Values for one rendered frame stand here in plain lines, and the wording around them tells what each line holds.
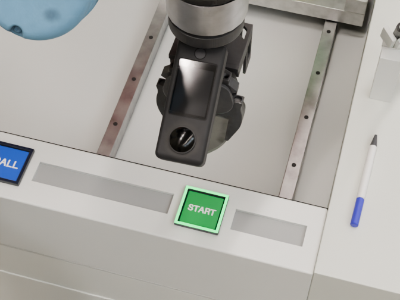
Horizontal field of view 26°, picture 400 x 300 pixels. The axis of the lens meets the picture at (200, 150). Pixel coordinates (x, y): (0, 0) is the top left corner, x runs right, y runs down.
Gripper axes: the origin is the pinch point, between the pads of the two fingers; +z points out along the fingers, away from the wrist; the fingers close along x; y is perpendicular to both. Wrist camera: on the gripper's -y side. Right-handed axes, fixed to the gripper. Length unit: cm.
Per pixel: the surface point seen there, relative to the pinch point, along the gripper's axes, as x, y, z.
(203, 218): -0.5, -0.3, 14.2
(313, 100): -9.5, 30.0, 25.5
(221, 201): -2.0, 2.6, 14.2
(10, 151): 26.1, 2.5, 14.2
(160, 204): 5.3, 0.6, 15.0
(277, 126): -4.9, 26.1, 28.5
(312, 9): -6, 47, 24
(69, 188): 17.1, -0.3, 15.0
